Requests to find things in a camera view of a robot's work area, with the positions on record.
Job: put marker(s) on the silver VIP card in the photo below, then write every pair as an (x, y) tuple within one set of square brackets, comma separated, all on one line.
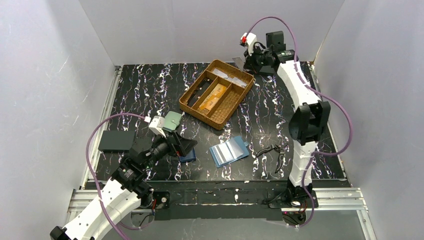
[(239, 62)]

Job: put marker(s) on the green card holder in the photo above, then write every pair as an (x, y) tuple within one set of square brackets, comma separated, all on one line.
[(171, 121)]

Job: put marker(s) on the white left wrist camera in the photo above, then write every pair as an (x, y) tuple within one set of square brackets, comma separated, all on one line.
[(156, 126)]

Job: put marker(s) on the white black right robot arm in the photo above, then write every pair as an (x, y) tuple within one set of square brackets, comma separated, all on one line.
[(311, 115)]

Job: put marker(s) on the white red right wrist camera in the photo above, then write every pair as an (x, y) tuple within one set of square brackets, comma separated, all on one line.
[(247, 40)]

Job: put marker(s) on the black box at back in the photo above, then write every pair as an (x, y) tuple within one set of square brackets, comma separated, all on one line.
[(267, 70)]

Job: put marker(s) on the light blue card holder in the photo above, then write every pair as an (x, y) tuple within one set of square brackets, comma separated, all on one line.
[(229, 151)]

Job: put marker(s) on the black cards in tray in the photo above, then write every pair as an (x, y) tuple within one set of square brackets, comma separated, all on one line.
[(199, 91)]

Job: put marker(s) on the dark blue card holder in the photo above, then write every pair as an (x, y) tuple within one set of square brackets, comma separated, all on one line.
[(191, 156)]

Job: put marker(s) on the woven brown divided tray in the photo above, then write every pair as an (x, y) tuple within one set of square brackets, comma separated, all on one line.
[(218, 116)]

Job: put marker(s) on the silver cards in tray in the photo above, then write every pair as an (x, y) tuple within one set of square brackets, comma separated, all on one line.
[(233, 79)]

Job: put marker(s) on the orange cards in tray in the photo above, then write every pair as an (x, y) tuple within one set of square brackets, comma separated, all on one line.
[(211, 100)]

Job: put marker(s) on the aluminium base frame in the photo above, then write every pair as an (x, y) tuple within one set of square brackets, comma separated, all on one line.
[(234, 210)]

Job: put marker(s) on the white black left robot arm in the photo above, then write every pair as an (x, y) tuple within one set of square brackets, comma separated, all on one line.
[(126, 189)]

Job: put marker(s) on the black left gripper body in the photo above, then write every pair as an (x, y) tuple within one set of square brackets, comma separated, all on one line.
[(177, 145)]

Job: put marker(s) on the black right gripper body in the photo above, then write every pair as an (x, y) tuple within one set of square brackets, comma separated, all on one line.
[(250, 62)]

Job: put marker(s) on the black box at left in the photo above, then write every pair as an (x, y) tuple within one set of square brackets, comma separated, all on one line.
[(116, 141)]

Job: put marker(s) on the black box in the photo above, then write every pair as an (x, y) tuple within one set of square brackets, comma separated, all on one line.
[(116, 141), (267, 70)]

